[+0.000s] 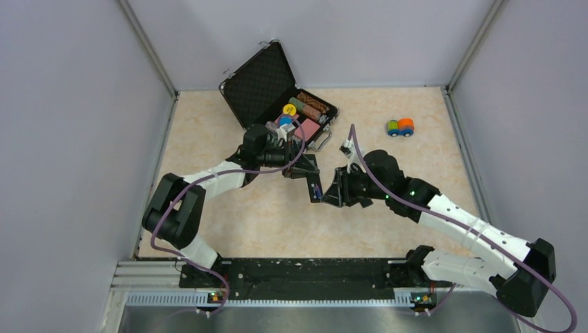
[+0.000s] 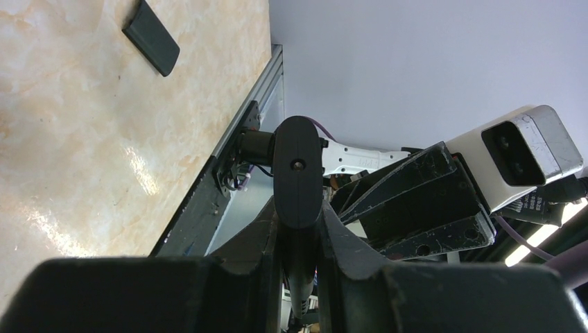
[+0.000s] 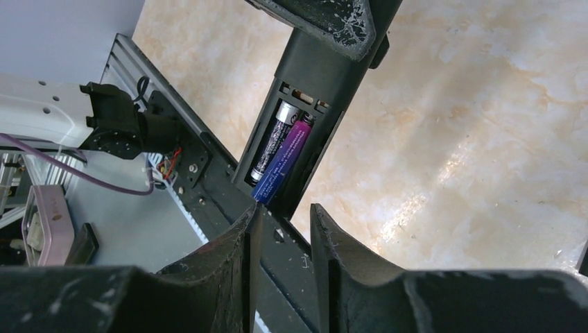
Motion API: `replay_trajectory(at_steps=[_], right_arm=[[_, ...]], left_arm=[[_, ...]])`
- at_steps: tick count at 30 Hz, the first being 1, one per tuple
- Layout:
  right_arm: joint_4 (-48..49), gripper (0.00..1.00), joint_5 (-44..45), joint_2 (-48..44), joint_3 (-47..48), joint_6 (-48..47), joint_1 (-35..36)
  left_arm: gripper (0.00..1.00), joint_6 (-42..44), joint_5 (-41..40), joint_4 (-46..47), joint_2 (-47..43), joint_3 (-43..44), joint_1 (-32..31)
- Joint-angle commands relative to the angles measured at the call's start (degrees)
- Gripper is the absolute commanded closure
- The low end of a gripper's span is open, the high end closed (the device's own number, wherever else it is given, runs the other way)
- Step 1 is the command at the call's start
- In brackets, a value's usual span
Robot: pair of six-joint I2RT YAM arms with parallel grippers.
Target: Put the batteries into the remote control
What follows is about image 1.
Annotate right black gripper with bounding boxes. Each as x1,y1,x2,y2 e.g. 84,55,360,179
321,164,390,207

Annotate black remote control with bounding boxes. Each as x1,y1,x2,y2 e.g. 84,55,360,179
306,176,322,203

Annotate black remote battery cover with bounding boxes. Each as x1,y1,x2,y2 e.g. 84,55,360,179
359,198,373,208

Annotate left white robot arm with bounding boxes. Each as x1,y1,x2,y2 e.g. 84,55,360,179
141,125,322,287

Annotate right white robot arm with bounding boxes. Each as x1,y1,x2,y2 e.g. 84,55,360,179
322,146,556,317

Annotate pink card deck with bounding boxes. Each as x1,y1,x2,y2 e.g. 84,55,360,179
295,119,320,142

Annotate blue round chip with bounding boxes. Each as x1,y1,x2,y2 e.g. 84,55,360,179
277,117,293,127

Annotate yellow round chip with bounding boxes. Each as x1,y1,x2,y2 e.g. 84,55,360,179
282,103,297,117

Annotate colourful toy car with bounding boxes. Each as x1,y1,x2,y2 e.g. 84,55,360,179
386,118,415,137

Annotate open black chip case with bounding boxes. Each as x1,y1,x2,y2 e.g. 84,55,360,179
219,40,339,151

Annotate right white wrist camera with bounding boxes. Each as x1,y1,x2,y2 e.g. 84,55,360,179
339,139,363,173

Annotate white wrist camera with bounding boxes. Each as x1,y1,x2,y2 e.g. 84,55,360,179
339,139,363,173
275,123,297,143

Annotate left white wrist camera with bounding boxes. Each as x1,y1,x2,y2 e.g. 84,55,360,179
275,123,297,143

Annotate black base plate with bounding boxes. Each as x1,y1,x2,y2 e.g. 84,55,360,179
179,258,442,301

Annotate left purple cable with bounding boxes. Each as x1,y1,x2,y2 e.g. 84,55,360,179
149,114,308,318

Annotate purple cable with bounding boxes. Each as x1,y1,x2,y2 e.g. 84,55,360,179
348,123,578,333
149,114,308,318

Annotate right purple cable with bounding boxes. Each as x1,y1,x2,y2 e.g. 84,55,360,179
348,123,578,333

